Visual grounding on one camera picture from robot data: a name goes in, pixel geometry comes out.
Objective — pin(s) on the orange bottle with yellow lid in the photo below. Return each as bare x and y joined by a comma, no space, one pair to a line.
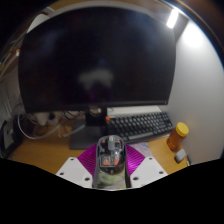
176,136

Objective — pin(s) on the bright lamp light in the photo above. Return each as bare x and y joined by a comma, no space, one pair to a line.
172,18

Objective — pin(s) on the landscape print mouse pad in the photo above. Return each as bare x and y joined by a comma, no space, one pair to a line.
111,181

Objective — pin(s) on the small grey earbuds case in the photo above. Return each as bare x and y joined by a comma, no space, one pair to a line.
180,155

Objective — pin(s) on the black computer monitor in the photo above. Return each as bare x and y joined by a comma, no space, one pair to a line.
96,56

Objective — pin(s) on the transparent dark computer mouse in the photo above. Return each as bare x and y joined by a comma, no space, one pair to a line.
111,153

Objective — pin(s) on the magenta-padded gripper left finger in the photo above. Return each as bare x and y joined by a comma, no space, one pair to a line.
75,171

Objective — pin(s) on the white power strip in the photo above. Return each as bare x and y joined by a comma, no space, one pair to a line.
41,118

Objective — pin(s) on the black keyboard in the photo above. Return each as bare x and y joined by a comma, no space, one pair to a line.
143,125

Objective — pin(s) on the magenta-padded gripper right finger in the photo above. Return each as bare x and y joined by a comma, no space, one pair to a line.
148,170

